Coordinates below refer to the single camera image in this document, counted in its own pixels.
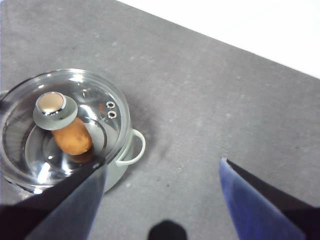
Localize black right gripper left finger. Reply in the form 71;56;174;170
0;161;108;240

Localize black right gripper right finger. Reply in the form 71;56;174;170
219;156;320;240

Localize brown potato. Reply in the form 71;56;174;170
51;116;93;156

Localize glass lid with green knob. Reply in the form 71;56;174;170
0;68;133;195

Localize pale green electric cooking pot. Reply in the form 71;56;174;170
0;68;147;195

